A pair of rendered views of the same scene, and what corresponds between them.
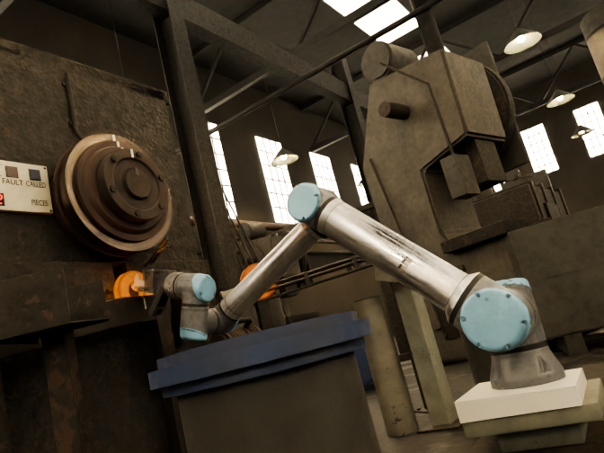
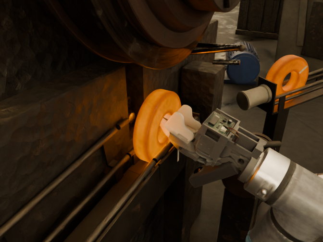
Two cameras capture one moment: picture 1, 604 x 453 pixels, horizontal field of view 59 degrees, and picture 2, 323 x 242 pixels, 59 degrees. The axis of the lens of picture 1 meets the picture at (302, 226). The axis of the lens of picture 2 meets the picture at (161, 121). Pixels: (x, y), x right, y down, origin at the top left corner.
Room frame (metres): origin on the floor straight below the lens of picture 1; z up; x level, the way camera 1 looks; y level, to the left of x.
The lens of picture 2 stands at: (1.41, 0.67, 1.05)
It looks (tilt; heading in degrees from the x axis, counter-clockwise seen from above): 30 degrees down; 358
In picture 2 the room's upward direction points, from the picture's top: straight up
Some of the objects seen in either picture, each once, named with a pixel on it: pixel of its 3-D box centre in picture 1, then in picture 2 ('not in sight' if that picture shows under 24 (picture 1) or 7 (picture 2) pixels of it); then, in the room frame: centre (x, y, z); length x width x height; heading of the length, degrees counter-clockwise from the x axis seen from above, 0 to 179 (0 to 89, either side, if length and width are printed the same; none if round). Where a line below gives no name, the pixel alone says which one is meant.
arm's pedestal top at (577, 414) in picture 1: (536, 406); not in sight; (1.52, -0.49, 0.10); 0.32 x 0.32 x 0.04; 62
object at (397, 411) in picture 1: (385, 363); not in sight; (2.16, -0.18, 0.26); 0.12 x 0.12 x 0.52
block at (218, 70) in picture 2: (183, 303); (199, 105); (2.13, 0.53, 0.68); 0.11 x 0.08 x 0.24; 58
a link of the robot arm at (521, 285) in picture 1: (507, 313); not in sight; (1.51, -0.49, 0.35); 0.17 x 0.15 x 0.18; 154
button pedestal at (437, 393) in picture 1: (422, 341); not in sight; (2.11, -0.34, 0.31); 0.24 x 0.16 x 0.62; 148
